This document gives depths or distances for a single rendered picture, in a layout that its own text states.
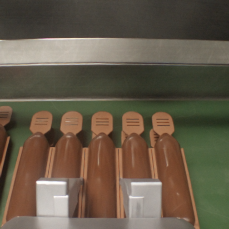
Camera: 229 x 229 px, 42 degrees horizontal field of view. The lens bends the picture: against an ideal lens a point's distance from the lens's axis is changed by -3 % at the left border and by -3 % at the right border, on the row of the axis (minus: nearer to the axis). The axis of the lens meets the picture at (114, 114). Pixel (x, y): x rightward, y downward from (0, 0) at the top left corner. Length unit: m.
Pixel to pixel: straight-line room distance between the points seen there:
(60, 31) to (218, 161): 0.21
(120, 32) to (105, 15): 0.02
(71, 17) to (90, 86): 0.10
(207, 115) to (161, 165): 0.10
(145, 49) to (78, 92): 0.07
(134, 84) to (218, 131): 0.08
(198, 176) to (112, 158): 0.07
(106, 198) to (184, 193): 0.04
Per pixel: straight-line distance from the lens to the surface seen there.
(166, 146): 0.19
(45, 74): 0.26
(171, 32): 0.34
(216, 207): 0.21
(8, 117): 0.25
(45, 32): 0.34
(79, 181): 0.16
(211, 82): 0.28
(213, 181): 0.22
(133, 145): 0.19
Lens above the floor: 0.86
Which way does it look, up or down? 43 degrees down
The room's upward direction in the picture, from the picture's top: 5 degrees clockwise
